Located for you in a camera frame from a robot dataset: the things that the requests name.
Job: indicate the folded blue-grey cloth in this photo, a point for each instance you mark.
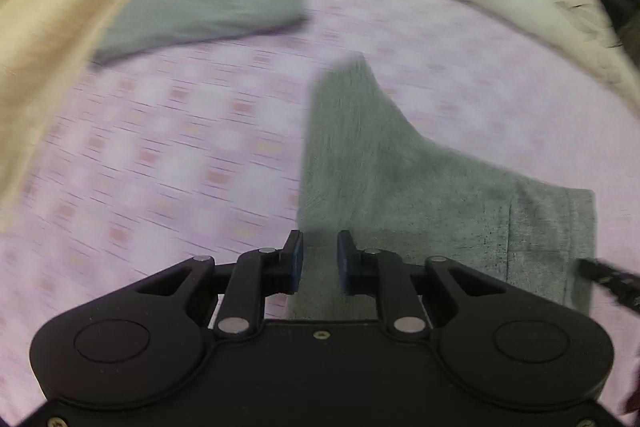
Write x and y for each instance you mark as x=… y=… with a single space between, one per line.
x=210 y=7

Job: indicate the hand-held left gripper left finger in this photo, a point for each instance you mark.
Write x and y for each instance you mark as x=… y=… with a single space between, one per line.
x=297 y=263

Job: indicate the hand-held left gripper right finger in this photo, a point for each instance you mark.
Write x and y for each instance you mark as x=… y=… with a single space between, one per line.
x=344 y=263

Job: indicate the pink patterned bed sheet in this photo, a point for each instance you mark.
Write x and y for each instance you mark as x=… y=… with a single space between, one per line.
x=175 y=147

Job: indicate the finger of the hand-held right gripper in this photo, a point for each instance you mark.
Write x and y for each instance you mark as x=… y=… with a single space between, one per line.
x=607 y=278

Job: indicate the beige pillow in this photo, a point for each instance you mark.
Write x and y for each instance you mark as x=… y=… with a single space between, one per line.
x=55 y=32

